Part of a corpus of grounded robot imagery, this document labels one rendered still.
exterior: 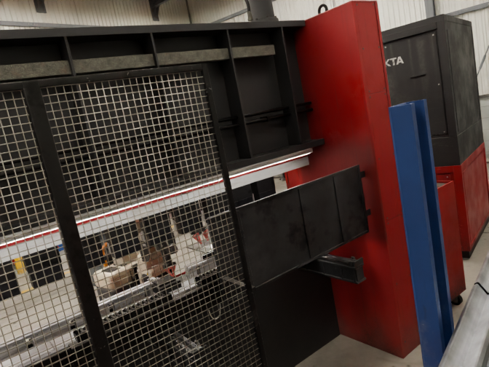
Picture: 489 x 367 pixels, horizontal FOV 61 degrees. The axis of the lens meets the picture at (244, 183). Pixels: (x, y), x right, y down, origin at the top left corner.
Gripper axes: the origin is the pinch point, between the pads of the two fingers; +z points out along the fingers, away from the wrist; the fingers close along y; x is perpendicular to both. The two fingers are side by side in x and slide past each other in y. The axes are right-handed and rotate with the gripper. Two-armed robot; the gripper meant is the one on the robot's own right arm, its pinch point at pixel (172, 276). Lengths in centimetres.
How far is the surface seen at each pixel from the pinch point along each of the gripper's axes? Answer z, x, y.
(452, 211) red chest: 23, 190, 89
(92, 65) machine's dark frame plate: -113, -39, 91
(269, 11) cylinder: -139, 78, 92
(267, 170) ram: -47, 65, 55
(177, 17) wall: -576, 467, -651
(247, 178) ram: -46, 47, 55
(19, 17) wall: -517, 60, -538
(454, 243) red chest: 47, 187, 83
